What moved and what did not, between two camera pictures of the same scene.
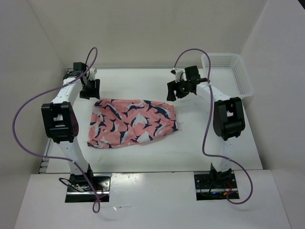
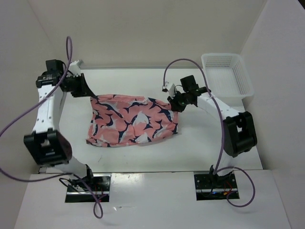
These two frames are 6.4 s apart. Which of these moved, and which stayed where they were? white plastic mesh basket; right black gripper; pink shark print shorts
Moved: right black gripper
Stayed: pink shark print shorts; white plastic mesh basket
